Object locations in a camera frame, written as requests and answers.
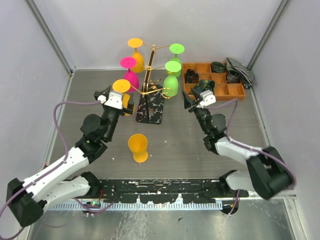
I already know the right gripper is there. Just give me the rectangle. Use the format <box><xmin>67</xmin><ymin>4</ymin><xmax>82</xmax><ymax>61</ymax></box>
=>
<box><xmin>182</xmin><ymin>87</ymin><xmax>211</xmax><ymax>135</ymax></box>

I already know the orange goblet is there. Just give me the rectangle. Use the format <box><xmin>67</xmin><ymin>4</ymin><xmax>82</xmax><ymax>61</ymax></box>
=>
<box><xmin>127</xmin><ymin>37</ymin><xmax>145</xmax><ymax>73</ymax></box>
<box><xmin>112</xmin><ymin>79</ymin><xmax>134</xmax><ymax>101</ymax></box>
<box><xmin>128</xmin><ymin>133</ymin><xmax>149</xmax><ymax>163</ymax></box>

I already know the green goblet back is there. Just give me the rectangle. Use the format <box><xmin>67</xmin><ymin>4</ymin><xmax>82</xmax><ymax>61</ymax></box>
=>
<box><xmin>162</xmin><ymin>60</ymin><xmax>182</xmax><ymax>98</ymax></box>

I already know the green goblet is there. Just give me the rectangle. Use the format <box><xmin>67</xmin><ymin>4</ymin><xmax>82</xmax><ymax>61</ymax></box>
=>
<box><xmin>162</xmin><ymin>60</ymin><xmax>182</xmax><ymax>98</ymax></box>
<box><xmin>169</xmin><ymin>43</ymin><xmax>185</xmax><ymax>66</ymax></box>

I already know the pink plastic goblet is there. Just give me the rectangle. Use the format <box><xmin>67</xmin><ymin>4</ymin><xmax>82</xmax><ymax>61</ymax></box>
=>
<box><xmin>120</xmin><ymin>56</ymin><xmax>140</xmax><ymax>93</ymax></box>

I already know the green goblet front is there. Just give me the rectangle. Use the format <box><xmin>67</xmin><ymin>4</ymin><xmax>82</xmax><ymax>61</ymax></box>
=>
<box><xmin>169</xmin><ymin>43</ymin><xmax>185</xmax><ymax>66</ymax></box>

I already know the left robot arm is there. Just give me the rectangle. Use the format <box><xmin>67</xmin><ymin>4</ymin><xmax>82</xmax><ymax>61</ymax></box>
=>
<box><xmin>5</xmin><ymin>86</ymin><xmax>134</xmax><ymax>228</ymax></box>

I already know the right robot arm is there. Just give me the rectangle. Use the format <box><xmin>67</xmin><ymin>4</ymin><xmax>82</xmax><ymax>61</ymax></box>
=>
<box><xmin>182</xmin><ymin>89</ymin><xmax>297</xmax><ymax>200</ymax></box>

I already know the blue yellow floral tie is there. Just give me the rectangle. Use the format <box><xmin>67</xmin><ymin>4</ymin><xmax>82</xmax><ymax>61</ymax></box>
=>
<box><xmin>194</xmin><ymin>79</ymin><xmax>216</xmax><ymax>93</ymax></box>

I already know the black orange rolled tie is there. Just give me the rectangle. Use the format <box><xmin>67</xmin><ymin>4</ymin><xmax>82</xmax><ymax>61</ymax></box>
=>
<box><xmin>184</xmin><ymin>68</ymin><xmax>200</xmax><ymax>84</ymax></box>

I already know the wooden compartment tray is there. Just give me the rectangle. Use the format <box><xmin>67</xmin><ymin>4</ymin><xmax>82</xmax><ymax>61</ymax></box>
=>
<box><xmin>181</xmin><ymin>62</ymin><xmax>246</xmax><ymax>101</ymax></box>

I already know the dark green floral tie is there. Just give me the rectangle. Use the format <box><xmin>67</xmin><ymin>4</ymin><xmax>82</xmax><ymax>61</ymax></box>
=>
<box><xmin>210</xmin><ymin>61</ymin><xmax>226</xmax><ymax>74</ymax></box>

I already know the dark patterned rolled tie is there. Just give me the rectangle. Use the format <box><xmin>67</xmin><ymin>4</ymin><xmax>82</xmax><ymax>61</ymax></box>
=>
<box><xmin>226</xmin><ymin>70</ymin><xmax>241</xmax><ymax>84</ymax></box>

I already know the black white striped cloth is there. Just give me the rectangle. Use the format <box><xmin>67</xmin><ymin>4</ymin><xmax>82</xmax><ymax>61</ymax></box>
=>
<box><xmin>226</xmin><ymin>57</ymin><xmax>257</xmax><ymax>89</ymax></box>

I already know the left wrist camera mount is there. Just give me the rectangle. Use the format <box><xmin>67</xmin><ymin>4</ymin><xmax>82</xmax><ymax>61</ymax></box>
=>
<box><xmin>97</xmin><ymin>90</ymin><xmax>124</xmax><ymax>110</ymax></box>

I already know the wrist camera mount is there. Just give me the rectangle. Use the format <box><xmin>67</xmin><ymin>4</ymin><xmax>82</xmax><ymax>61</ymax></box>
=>
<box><xmin>196</xmin><ymin>90</ymin><xmax>216</xmax><ymax>109</ymax></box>
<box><xmin>97</xmin><ymin>90</ymin><xmax>124</xmax><ymax>110</ymax></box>

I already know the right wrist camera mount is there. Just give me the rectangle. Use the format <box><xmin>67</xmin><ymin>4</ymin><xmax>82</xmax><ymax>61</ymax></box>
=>
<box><xmin>196</xmin><ymin>90</ymin><xmax>216</xmax><ymax>109</ymax></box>

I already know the gold wire wine glass rack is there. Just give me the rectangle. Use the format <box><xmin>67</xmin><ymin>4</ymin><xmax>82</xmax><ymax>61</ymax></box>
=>
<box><xmin>135</xmin><ymin>42</ymin><xmax>173</xmax><ymax>125</ymax></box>

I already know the grey slotted cable duct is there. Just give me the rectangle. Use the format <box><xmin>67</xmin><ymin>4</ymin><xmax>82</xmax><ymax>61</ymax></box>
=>
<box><xmin>49</xmin><ymin>200</ymin><xmax>223</xmax><ymax>211</ymax></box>

